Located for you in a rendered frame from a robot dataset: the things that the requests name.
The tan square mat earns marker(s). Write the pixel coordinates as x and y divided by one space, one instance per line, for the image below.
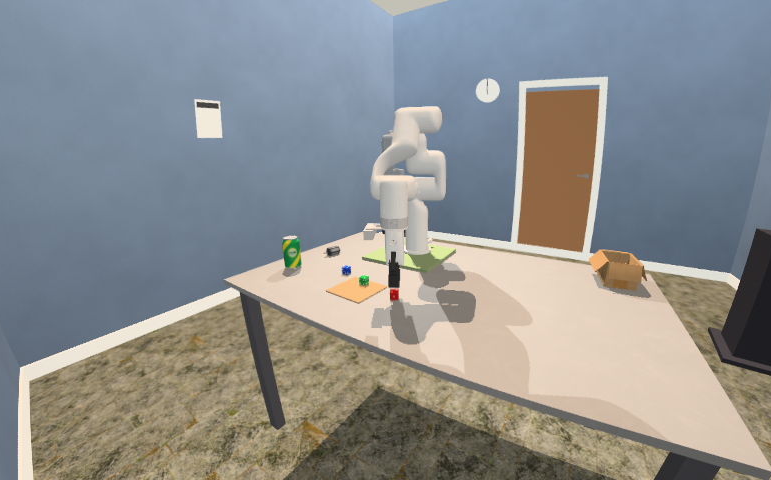
353 291

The green soda can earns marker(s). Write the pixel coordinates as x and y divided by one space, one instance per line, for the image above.
291 252

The open brown cardboard box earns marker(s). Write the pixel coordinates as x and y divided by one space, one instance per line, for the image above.
610 271

